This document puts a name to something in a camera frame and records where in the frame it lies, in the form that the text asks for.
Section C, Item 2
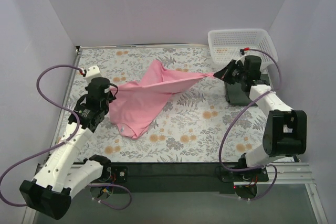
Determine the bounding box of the pink t shirt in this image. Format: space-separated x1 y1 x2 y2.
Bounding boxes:
109 60 214 139

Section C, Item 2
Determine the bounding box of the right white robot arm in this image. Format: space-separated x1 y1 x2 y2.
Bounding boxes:
214 55 307 181

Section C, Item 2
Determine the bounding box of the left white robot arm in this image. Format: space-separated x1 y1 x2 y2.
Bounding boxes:
19 77 114 220

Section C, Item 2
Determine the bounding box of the folded dark green t shirt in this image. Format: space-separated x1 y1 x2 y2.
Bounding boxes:
224 74 270 106

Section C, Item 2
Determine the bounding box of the white plastic basket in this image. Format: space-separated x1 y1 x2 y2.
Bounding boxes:
208 29 278 70

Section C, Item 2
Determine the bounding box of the floral patterned table mat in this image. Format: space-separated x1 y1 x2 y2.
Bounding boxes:
76 47 267 162

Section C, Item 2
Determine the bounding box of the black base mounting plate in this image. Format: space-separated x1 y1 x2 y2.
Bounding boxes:
92 162 269 194

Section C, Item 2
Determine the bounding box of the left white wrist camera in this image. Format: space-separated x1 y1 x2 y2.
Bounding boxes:
83 65 102 84

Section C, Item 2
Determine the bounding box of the aluminium table frame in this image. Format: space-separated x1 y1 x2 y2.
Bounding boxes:
22 45 329 224

